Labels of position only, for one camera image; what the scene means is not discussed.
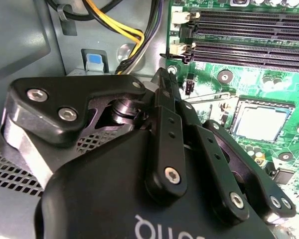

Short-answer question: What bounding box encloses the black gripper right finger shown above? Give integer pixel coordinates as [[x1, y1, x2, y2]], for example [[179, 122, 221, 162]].
[[169, 72, 297, 227]]

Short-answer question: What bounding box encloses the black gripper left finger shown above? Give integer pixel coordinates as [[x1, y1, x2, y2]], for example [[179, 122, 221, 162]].
[[0, 67, 189, 201]]

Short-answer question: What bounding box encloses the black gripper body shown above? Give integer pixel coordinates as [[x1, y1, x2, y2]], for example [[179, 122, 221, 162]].
[[34, 127, 287, 239]]

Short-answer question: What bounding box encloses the silver CPU plate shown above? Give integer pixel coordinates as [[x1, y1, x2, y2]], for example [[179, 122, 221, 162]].
[[235, 106, 290, 141]]

